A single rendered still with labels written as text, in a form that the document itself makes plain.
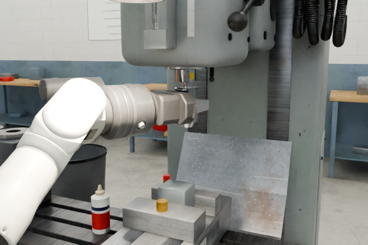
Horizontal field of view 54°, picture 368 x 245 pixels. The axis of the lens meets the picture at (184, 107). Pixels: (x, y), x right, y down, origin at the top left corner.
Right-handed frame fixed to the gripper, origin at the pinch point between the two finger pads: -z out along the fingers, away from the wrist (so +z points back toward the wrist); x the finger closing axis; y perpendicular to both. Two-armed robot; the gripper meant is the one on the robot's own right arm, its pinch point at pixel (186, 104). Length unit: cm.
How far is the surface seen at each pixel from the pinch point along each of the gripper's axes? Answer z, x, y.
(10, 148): 21.2, 39.6, 13.3
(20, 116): -150, 589, 96
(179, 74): 2.4, -0.5, -5.8
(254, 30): -13.4, -5.4, -14.6
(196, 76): -0.2, -2.4, -5.4
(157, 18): 11.6, -5.9, -15.0
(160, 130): -262, 344, 96
